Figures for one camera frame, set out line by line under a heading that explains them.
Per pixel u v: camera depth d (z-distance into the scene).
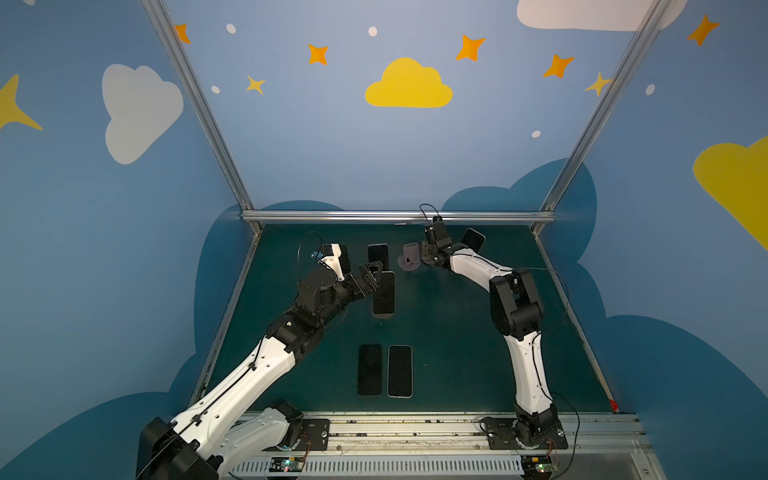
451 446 0.73
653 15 0.70
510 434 0.74
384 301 0.91
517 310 0.60
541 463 0.71
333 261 0.66
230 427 0.45
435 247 0.85
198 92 0.82
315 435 0.75
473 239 0.96
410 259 1.06
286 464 0.71
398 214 1.37
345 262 1.00
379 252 0.98
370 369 0.84
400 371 0.86
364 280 0.64
